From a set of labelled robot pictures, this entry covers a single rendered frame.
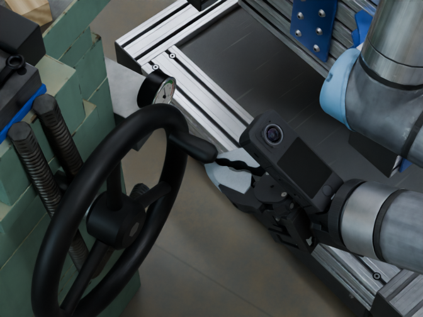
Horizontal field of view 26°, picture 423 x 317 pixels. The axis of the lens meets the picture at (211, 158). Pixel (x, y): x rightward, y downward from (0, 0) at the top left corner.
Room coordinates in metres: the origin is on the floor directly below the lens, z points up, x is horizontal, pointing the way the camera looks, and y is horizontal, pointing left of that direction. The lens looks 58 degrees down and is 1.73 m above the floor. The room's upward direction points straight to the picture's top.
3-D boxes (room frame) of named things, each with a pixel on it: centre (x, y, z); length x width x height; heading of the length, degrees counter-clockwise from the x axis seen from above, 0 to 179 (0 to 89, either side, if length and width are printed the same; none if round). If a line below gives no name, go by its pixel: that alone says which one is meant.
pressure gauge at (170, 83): (0.78, 0.08, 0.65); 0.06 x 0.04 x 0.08; 148
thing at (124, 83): (0.82, 0.14, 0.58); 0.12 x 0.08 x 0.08; 58
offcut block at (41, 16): (0.71, 0.21, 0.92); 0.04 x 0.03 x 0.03; 124
